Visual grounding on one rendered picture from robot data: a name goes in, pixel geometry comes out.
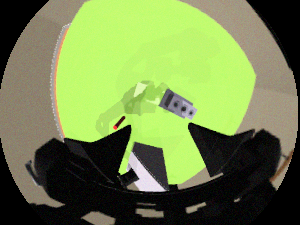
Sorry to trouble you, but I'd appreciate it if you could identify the red peg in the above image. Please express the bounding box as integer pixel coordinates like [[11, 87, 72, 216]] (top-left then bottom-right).
[[113, 116, 125, 129]]

